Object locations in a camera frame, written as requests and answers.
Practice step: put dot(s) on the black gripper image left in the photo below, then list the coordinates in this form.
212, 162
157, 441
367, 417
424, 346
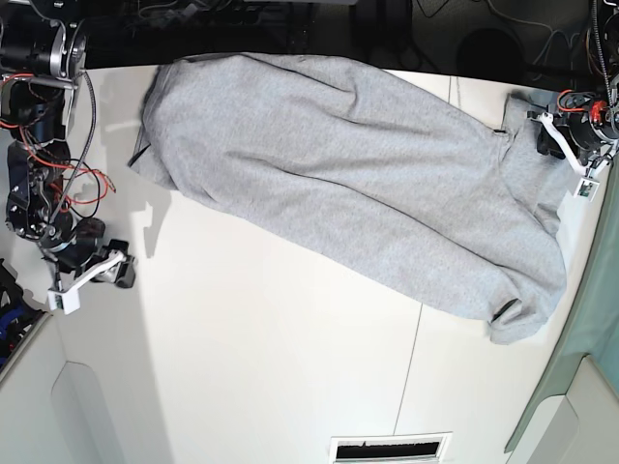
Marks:
80, 249

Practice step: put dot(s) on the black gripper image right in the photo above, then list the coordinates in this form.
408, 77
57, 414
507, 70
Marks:
587, 132

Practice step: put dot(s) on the grey t-shirt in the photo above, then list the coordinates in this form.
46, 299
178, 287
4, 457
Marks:
372, 172

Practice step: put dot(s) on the robot arm image left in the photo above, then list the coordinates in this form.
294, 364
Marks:
42, 54

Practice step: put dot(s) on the rack of blue clamps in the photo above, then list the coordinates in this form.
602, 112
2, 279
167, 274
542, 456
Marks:
17, 316

